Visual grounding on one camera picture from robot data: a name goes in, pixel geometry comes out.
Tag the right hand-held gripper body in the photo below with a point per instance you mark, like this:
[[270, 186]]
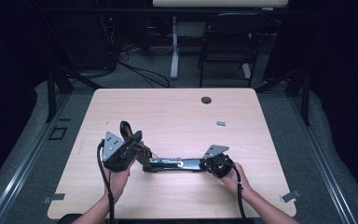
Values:
[[219, 163]]

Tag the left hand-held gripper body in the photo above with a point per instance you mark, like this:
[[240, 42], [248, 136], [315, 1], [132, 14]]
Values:
[[115, 152]]

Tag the black stapler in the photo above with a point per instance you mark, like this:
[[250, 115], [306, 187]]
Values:
[[167, 164]]

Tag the grey staple strip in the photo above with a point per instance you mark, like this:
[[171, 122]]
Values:
[[220, 123]]

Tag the person's right hand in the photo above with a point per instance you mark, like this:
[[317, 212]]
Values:
[[234, 183]]

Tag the person's left hand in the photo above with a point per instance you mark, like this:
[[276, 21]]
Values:
[[118, 183]]

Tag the grey tape piece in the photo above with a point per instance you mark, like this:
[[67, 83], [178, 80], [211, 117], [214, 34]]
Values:
[[54, 198], [290, 196]]

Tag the person's dark clothing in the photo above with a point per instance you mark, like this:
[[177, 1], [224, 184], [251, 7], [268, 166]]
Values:
[[70, 218]]

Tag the black metal stand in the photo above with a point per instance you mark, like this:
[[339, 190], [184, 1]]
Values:
[[305, 99], [51, 93]]

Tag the white desk leg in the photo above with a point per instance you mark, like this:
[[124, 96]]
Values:
[[175, 49], [246, 71]]

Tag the dark equipment with red light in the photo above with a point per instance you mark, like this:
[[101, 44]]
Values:
[[84, 40]]

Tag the black chair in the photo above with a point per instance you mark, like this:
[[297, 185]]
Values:
[[230, 43]]

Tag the aluminium floor rail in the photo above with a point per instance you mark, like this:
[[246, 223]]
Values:
[[323, 161], [21, 168]]

